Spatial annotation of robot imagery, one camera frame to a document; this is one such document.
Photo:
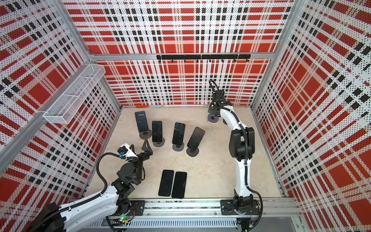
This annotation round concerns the grey phone stand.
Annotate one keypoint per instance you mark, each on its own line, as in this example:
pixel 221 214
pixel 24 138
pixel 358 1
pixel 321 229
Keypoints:
pixel 159 144
pixel 178 148
pixel 192 153
pixel 145 135

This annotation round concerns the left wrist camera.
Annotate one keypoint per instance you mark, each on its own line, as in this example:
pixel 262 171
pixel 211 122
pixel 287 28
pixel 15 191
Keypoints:
pixel 125 152

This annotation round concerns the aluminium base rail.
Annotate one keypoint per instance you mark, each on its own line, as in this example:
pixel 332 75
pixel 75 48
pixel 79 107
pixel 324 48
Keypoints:
pixel 184 213

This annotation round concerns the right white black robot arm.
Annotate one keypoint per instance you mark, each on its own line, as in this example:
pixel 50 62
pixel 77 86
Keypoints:
pixel 241 147

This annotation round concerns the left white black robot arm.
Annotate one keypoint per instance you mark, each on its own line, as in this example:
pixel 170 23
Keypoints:
pixel 111 203

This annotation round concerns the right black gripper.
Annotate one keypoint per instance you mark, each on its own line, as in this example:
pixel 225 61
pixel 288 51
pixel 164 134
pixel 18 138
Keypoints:
pixel 211 108

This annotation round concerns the black phone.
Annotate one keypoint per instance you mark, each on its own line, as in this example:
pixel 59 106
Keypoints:
pixel 179 185
pixel 166 183
pixel 141 121
pixel 179 132
pixel 157 136
pixel 195 139

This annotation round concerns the white wire mesh basket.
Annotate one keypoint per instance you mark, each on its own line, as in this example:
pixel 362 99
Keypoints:
pixel 63 110

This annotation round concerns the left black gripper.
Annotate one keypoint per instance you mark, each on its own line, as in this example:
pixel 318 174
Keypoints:
pixel 148 151

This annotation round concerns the black hook rail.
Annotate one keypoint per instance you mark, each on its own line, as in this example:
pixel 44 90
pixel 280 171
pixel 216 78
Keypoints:
pixel 204 57

